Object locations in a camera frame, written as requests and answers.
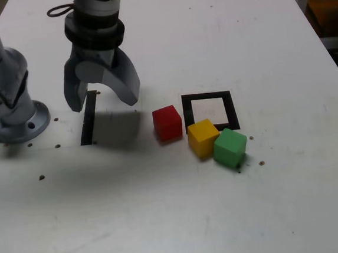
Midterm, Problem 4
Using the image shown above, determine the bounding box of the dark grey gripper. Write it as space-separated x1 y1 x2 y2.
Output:
60 38 143 114

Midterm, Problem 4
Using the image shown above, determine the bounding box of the red cube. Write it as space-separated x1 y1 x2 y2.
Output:
151 104 184 143

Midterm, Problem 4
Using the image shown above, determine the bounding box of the black tape strip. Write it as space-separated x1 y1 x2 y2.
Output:
76 90 103 146

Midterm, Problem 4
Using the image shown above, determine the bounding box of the yellow cube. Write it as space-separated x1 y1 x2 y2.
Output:
186 117 222 161

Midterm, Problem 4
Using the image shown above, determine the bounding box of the black cable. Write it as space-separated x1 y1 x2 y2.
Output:
0 0 84 102

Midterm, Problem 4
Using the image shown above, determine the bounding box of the black tape square outline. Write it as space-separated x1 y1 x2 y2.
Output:
181 89 241 135

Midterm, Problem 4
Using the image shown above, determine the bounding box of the green cube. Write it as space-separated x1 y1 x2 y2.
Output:
211 126 250 170

